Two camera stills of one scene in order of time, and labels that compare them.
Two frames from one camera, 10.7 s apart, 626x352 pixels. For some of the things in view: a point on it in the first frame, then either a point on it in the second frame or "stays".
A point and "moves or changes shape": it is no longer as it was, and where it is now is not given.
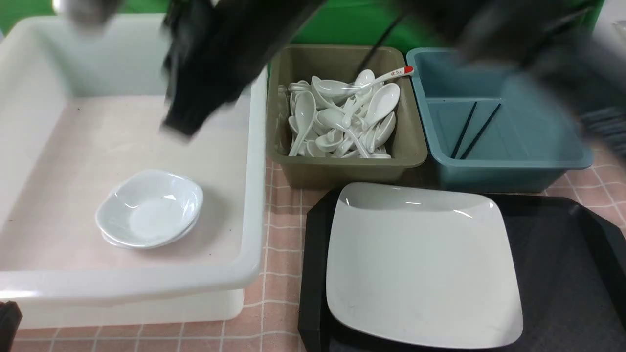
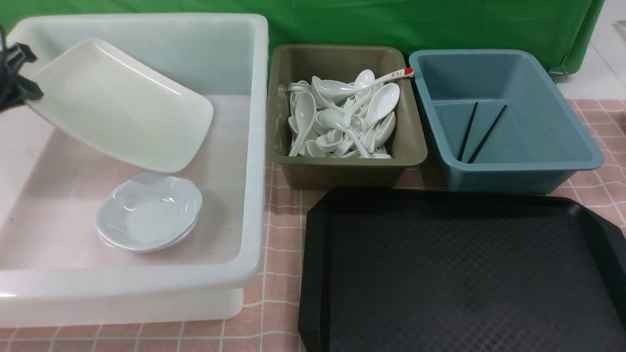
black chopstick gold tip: (457, 146) moves or changes shape
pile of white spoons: (330, 118) stays
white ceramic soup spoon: (305, 108) stays
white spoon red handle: (332, 88) stays
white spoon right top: (382, 102) stays
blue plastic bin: (488, 125) stays
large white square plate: (421, 264) -> (115, 100)
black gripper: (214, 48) -> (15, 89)
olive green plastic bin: (407, 148) stays
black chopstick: (481, 132) moves or changes shape
